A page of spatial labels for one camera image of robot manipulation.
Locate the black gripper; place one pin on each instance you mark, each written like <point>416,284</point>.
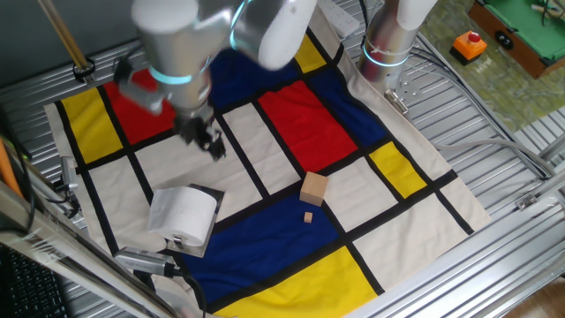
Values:
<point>192,121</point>

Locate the white toilet paper roll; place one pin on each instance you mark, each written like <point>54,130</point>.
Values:
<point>181,214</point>

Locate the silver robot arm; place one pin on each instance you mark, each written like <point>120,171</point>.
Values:
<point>176,40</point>

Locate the chrome toilet paper holder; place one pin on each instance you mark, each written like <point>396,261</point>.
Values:
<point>194,249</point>

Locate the colour block pattern cloth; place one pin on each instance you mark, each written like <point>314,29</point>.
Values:
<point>309,128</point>

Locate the large wooden cube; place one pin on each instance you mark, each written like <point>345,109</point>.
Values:
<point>314,187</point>

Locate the small wooden cube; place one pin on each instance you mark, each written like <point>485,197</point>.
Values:
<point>308,217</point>

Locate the brass pole with clamp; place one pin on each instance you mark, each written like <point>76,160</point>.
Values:
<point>64,35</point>

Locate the white power strip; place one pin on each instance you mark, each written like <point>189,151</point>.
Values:
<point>340,17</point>

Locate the orange stick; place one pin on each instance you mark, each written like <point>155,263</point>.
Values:
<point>8,170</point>

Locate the black keyboard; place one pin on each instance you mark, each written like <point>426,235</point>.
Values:
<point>26,287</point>

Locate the orange emergency stop button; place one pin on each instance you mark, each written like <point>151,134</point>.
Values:
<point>468,46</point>

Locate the green mini pool table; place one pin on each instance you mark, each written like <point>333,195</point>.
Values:
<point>525,26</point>

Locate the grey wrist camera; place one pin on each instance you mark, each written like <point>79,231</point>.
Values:
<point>143,99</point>

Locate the silver ribbed camera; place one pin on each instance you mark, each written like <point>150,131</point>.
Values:
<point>141,260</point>

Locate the grey camera on clamp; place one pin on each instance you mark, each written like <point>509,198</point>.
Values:
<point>69,172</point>

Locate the aluminium frame beam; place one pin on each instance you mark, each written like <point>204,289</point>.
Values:
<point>66,252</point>

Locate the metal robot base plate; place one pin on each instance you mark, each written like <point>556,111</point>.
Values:
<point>408,90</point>

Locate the small metal corner bracket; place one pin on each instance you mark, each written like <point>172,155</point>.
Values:
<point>526,202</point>

